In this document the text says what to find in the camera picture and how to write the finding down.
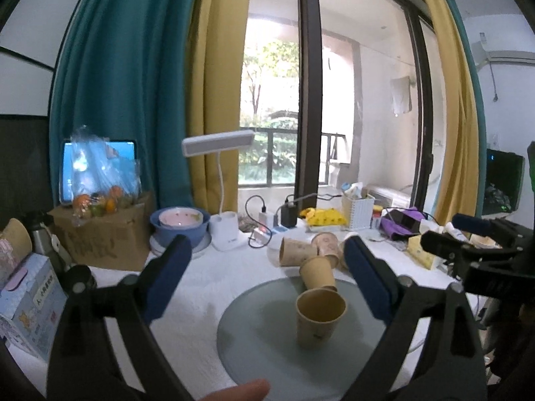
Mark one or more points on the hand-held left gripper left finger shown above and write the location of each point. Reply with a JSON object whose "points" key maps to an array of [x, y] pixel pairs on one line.
{"points": [[167, 275]]}

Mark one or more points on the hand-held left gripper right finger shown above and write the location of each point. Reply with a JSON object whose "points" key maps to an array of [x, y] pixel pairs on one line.
{"points": [[368, 277]]}

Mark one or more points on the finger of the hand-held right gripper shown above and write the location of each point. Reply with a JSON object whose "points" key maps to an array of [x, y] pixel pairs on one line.
{"points": [[472, 224], [439, 244]]}

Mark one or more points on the printed paper cup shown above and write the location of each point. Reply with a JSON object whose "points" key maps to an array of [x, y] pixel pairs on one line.
{"points": [[296, 252], [319, 317], [318, 273], [328, 245]]}

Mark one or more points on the beige paper cup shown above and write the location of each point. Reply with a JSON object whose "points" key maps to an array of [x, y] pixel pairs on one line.
{"points": [[16, 236]]}

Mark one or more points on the yellow tissue box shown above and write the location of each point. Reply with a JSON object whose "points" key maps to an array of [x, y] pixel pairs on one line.
{"points": [[422, 250]]}

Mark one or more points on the blue bowl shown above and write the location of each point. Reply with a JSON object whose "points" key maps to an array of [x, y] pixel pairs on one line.
{"points": [[177, 234]]}

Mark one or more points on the purple pouch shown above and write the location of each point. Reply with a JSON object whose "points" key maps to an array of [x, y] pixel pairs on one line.
{"points": [[395, 222]]}

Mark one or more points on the black computer case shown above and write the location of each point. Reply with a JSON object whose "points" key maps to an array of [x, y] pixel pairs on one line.
{"points": [[503, 183]]}

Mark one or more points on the white slatted basket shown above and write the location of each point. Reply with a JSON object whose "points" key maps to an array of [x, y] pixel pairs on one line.
{"points": [[357, 212]]}

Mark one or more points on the cardboard box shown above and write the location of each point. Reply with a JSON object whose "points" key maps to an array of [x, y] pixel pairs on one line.
{"points": [[104, 240]]}

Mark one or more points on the white desk lamp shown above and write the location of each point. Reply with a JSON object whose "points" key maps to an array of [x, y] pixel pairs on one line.
{"points": [[223, 227]]}

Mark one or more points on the yellow plush toy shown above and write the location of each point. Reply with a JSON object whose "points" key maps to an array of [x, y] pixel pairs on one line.
{"points": [[324, 217]]}

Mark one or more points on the black charger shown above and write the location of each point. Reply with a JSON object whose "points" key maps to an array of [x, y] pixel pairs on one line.
{"points": [[288, 214]]}

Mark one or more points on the white power strip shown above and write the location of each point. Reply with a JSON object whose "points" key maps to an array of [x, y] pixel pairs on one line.
{"points": [[267, 234]]}

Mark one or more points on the white charger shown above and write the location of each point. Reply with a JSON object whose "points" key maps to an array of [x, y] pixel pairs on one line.
{"points": [[266, 218]]}

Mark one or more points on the clear bag of fruit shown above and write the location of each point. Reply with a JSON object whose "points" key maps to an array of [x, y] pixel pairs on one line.
{"points": [[98, 179]]}

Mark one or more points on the yellow curtain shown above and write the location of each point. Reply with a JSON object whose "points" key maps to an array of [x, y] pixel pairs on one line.
{"points": [[453, 104], [217, 50]]}

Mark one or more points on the steel thermos bottle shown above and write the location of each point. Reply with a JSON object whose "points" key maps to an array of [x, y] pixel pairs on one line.
{"points": [[41, 238]]}

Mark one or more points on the light blue printed carton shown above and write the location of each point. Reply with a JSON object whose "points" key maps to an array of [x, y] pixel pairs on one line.
{"points": [[27, 305]]}

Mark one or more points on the hanging white cloth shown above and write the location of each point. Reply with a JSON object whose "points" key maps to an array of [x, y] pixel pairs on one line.
{"points": [[401, 96]]}

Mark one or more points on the balcony railing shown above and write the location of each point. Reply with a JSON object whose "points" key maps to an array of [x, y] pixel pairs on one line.
{"points": [[267, 156]]}

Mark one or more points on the white air conditioner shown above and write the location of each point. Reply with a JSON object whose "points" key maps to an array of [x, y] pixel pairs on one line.
{"points": [[510, 56]]}

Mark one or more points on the dark window frame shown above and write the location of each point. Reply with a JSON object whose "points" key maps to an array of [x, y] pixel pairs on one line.
{"points": [[308, 92]]}

